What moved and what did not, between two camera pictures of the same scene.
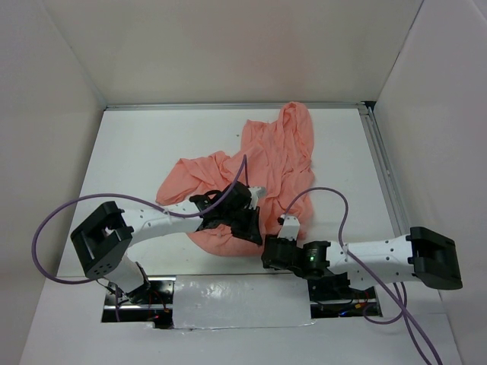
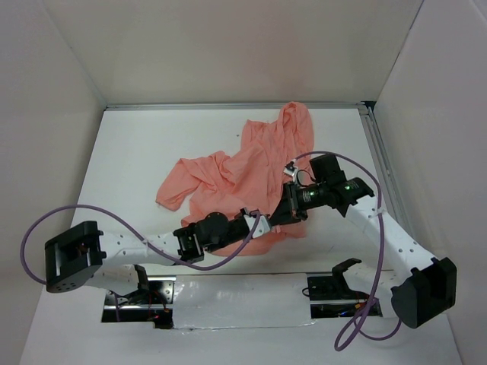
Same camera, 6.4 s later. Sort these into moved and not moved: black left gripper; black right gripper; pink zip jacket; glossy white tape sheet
Moved: black right gripper; black left gripper
Not moved: glossy white tape sheet; pink zip jacket
